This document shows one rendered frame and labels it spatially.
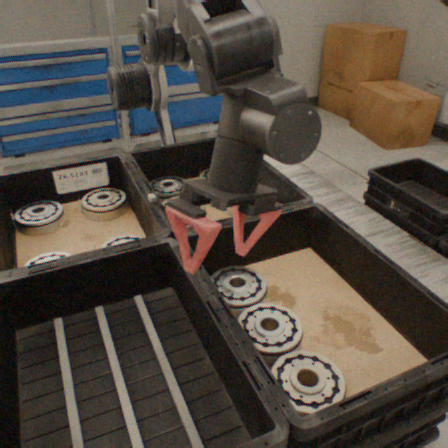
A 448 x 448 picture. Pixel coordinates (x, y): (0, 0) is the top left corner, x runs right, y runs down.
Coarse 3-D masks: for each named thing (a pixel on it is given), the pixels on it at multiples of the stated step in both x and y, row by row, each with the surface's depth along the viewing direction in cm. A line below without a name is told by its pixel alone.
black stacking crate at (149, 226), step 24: (72, 168) 99; (120, 168) 103; (0, 192) 89; (24, 192) 97; (48, 192) 99; (72, 192) 102; (0, 216) 81; (144, 216) 88; (0, 240) 75; (0, 264) 69
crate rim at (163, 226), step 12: (108, 156) 101; (120, 156) 101; (36, 168) 96; (48, 168) 96; (132, 168) 96; (132, 180) 91; (144, 192) 86; (156, 216) 81; (168, 228) 75; (132, 240) 72; (144, 240) 72; (84, 252) 69; (96, 252) 69; (36, 264) 66; (48, 264) 66; (0, 276) 64
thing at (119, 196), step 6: (90, 192) 100; (96, 192) 101; (114, 192) 100; (120, 192) 100; (84, 198) 98; (90, 198) 98; (114, 198) 98; (120, 198) 98; (84, 204) 96; (90, 204) 96; (96, 204) 96; (102, 204) 95; (108, 204) 96; (114, 204) 96; (120, 204) 96; (96, 210) 94; (102, 210) 94
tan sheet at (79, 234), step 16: (64, 208) 100; (80, 208) 100; (128, 208) 100; (64, 224) 94; (80, 224) 94; (96, 224) 94; (112, 224) 94; (128, 224) 94; (16, 240) 89; (32, 240) 89; (48, 240) 89; (64, 240) 89; (80, 240) 89; (96, 240) 89; (32, 256) 84
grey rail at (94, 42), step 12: (108, 36) 248; (120, 36) 248; (132, 36) 248; (0, 48) 221; (12, 48) 224; (24, 48) 226; (36, 48) 229; (48, 48) 231; (60, 48) 234; (72, 48) 236; (84, 48) 239
